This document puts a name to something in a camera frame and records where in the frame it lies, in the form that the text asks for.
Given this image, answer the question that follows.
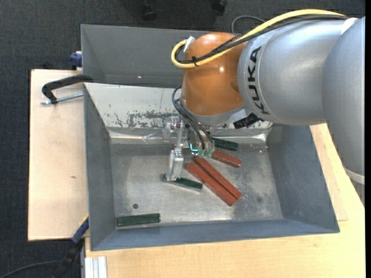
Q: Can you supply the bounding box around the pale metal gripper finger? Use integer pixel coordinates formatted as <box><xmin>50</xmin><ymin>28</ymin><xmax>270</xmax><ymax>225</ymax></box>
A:
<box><xmin>162</xmin><ymin>121</ymin><xmax>175</xmax><ymax>143</ymax></box>
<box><xmin>163</xmin><ymin>149</ymin><xmax>186</xmax><ymax>182</ymax></box>

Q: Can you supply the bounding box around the dark green flat block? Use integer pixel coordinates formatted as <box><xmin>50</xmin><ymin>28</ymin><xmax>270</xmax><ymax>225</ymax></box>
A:
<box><xmin>117</xmin><ymin>213</ymin><xmax>161</xmax><ymax>227</ymax></box>
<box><xmin>213</xmin><ymin>137</ymin><xmax>239</xmax><ymax>151</ymax></box>
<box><xmin>176</xmin><ymin>177</ymin><xmax>203</xmax><ymax>190</ymax></box>

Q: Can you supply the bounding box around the red-brown flat block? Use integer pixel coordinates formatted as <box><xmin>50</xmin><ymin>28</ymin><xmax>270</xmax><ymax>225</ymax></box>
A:
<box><xmin>185</xmin><ymin>162</ymin><xmax>237</xmax><ymax>207</ymax></box>
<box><xmin>211</xmin><ymin>150</ymin><xmax>242</xmax><ymax>169</ymax></box>
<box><xmin>193</xmin><ymin>156</ymin><xmax>243</xmax><ymax>200</ymax></box>

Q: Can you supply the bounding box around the grey metal bin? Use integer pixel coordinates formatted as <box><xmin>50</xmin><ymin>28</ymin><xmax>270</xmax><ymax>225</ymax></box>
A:
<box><xmin>80</xmin><ymin>24</ymin><xmax>340</xmax><ymax>252</ymax></box>

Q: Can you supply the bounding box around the pale wood flat board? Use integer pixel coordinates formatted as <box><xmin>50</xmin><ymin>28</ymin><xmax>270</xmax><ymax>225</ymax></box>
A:
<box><xmin>27</xmin><ymin>68</ymin><xmax>90</xmax><ymax>242</ymax></box>

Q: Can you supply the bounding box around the black cylinder on white bracket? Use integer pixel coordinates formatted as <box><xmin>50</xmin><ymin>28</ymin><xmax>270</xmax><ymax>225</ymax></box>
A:
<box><xmin>225</xmin><ymin>112</ymin><xmax>274</xmax><ymax>130</ymax></box>

